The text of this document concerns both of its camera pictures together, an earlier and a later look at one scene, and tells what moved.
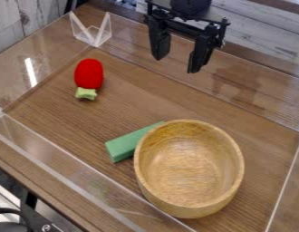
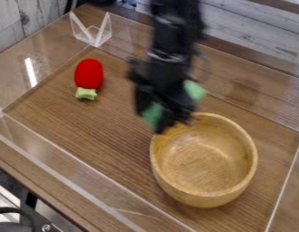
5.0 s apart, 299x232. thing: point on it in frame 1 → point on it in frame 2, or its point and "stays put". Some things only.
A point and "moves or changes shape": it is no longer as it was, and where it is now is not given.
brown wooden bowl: (189, 168) moves or changes shape
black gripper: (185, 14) → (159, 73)
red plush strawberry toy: (89, 77) stays put
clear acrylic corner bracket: (97, 35) stays put
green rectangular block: (122, 148) → (153, 112)
